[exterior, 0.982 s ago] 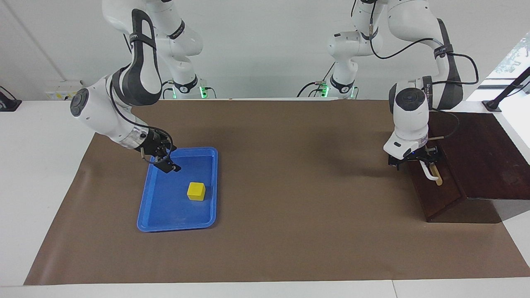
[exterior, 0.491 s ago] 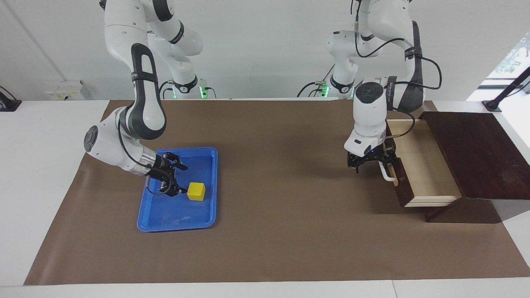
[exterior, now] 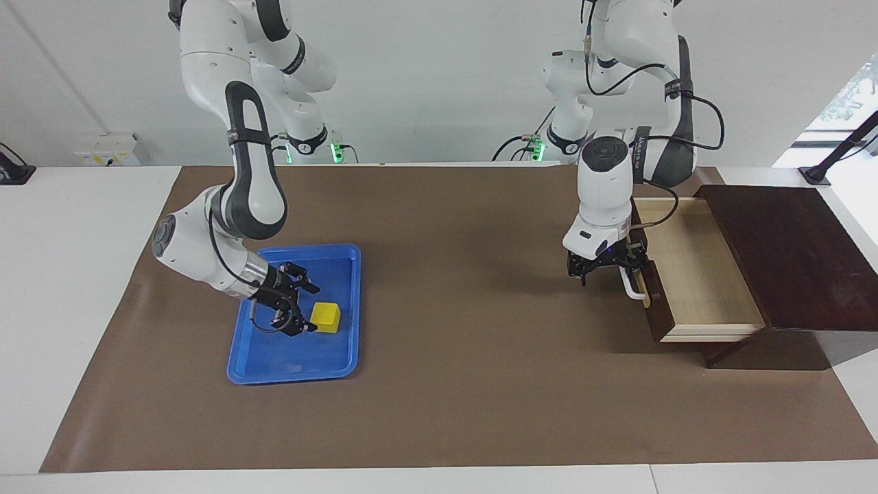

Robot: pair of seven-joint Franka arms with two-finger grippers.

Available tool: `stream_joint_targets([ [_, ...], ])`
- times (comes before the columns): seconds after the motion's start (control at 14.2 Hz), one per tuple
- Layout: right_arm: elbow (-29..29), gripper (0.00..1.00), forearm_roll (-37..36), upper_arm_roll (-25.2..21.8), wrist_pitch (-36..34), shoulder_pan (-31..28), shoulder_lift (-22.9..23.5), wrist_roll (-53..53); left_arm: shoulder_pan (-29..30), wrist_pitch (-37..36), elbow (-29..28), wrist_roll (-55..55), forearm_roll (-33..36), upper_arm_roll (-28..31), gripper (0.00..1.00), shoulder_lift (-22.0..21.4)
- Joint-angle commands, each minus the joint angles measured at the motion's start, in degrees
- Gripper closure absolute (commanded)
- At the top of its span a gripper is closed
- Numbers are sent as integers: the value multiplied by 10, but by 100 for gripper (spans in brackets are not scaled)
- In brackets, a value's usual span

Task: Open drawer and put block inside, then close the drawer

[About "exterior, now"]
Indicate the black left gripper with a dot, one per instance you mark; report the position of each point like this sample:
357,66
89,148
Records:
610,263

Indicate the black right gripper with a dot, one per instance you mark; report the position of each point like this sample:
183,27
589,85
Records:
278,295

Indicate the yellow cube block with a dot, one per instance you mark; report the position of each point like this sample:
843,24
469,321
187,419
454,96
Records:
326,319

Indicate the wooden drawer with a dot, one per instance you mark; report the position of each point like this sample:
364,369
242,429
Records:
693,274

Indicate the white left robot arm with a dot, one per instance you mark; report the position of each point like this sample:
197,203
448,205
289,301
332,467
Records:
603,192

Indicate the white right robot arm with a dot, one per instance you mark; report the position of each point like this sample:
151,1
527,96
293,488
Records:
254,192

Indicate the dark wooden drawer cabinet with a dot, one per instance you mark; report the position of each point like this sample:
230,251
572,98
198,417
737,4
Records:
789,261

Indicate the blue plastic tray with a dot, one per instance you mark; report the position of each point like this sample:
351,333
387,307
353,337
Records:
302,357

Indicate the green lit base connector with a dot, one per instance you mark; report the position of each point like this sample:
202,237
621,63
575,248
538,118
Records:
337,152
538,151

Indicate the brown table mat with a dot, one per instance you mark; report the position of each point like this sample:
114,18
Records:
446,412

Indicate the bright window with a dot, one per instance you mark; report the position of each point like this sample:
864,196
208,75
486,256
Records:
857,89

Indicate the black table clamp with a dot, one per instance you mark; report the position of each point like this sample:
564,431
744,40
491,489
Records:
14,173

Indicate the black camera stand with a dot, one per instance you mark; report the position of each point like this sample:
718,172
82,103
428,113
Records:
816,175

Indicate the white wall socket box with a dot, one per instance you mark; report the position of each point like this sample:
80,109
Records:
103,151

